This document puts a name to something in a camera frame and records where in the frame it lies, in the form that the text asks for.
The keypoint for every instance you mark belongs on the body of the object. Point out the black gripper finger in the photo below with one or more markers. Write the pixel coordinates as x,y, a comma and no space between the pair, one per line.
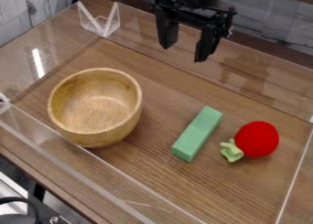
208,42
167,27

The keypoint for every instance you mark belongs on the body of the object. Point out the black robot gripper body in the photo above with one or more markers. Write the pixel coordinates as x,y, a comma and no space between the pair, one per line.
193,12

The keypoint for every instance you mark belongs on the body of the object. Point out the red plush strawberry toy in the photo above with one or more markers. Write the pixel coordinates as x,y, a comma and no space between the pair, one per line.
256,140

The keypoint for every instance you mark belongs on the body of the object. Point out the wooden bowl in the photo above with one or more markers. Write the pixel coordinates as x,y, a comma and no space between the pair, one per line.
96,107

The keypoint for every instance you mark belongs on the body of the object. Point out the green rectangular block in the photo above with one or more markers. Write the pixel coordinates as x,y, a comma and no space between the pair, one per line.
199,131

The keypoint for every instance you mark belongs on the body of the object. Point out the clear acrylic tray enclosure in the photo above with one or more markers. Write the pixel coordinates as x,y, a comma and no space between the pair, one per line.
145,138

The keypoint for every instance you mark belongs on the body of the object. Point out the black metal table bracket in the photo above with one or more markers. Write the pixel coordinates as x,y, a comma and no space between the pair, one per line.
49,216

